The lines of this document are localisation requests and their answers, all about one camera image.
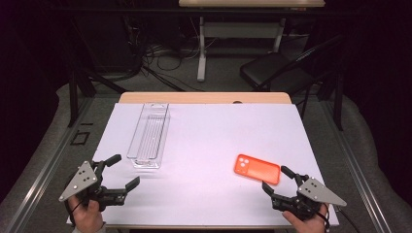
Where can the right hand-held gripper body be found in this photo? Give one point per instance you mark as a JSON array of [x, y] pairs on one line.
[[314, 192]]

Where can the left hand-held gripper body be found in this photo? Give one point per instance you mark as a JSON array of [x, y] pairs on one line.
[[82, 181]]

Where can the orange phone case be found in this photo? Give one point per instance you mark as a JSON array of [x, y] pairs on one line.
[[259, 170]]

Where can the clear plastic tray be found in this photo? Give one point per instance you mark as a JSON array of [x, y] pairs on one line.
[[149, 136]]

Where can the person's right hand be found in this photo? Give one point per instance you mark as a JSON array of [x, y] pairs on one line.
[[307, 226]]

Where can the person's left hand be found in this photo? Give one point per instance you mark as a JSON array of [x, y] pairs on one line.
[[85, 218]]

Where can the white table mat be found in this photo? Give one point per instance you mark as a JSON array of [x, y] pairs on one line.
[[210, 145]]

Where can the black metal stand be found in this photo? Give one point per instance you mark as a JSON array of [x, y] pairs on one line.
[[73, 97], [339, 103]]

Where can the black folding chair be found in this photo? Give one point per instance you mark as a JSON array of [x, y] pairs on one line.
[[268, 69]]

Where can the wooden table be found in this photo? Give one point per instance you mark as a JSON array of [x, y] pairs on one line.
[[200, 97]]

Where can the white-legged desk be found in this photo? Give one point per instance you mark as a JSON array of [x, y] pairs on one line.
[[201, 48]]

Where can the black metal crossbar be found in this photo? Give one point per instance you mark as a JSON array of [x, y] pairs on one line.
[[129, 11]]

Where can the aluminium floor rail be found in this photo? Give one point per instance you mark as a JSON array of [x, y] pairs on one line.
[[42, 174], [362, 187]]

